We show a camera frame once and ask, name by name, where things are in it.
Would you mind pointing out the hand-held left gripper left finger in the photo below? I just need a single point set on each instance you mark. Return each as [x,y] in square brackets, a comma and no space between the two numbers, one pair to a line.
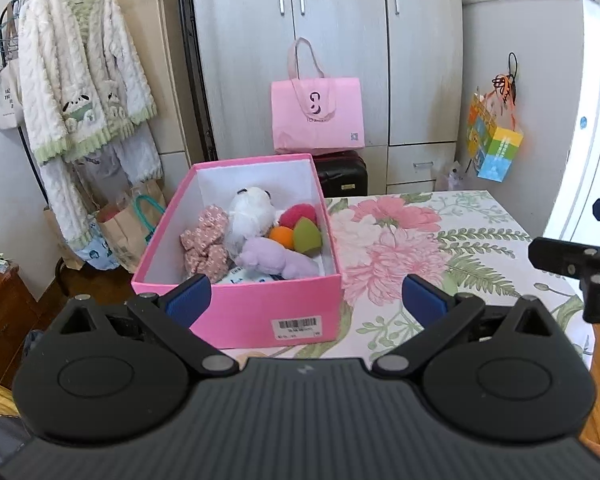
[190,300]

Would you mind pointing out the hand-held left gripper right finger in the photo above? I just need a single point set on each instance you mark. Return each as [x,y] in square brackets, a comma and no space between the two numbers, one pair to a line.
[422,300]

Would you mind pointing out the blue wet wipes pack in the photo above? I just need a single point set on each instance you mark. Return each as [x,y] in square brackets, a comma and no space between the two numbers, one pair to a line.
[245,276]

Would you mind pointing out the pink floral scrunchie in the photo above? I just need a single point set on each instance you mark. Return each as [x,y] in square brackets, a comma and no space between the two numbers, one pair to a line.
[205,240]

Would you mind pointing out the pink cardboard box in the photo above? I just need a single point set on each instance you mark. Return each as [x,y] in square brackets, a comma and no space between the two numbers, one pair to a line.
[260,310]

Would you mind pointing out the purple plush toy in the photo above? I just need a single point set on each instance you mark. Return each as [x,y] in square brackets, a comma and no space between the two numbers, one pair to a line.
[270,255]

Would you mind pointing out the white plush toy brown ears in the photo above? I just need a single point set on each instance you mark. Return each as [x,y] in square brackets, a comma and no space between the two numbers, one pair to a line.
[247,220]

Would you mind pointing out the orange makeup sponge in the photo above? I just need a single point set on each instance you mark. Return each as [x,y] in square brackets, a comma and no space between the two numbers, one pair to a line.
[280,237]

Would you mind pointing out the pink fluffy puff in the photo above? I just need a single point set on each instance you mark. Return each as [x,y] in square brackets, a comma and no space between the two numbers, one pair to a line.
[297,212]

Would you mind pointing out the white door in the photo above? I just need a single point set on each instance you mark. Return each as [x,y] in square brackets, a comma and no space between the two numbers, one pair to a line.
[592,160]

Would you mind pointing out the floral tablecloth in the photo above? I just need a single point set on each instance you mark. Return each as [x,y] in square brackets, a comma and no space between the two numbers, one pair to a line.
[480,260]

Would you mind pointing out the blue round sticker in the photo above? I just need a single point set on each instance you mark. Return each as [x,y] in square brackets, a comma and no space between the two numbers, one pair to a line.
[583,124]

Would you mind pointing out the blue patterned bag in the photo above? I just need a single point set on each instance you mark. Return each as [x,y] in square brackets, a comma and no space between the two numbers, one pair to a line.
[97,255]

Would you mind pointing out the colourful gift bag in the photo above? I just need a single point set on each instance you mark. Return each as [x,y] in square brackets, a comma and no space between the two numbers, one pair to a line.
[500,155]

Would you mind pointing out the translucent plastic bag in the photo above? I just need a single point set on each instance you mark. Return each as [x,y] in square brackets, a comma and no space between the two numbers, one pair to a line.
[457,177]

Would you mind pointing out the black suitcase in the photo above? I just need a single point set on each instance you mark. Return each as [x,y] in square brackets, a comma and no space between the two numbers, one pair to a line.
[342,175]

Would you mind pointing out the white fluffy pajama pants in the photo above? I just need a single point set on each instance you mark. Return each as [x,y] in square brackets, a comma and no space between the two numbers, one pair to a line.
[60,200]

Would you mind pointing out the dark wooden nightstand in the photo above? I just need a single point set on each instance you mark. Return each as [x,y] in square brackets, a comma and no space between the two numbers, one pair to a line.
[5,320]

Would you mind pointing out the black clothes rack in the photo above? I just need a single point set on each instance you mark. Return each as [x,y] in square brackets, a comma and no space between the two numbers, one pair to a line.
[201,105]

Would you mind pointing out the pink tote bag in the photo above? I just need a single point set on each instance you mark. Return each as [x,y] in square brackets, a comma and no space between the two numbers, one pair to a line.
[320,125]

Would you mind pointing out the beige tall cabinet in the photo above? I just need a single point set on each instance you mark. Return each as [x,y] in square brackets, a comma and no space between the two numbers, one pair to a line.
[160,60]

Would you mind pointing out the white cloth tote bag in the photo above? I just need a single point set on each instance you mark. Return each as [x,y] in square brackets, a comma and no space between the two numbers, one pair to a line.
[7,105]

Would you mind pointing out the white green fluffy robe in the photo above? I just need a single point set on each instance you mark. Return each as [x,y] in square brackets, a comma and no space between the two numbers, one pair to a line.
[70,60]

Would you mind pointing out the grey wooden wardrobe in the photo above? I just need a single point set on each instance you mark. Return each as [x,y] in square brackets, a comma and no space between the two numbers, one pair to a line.
[340,35]

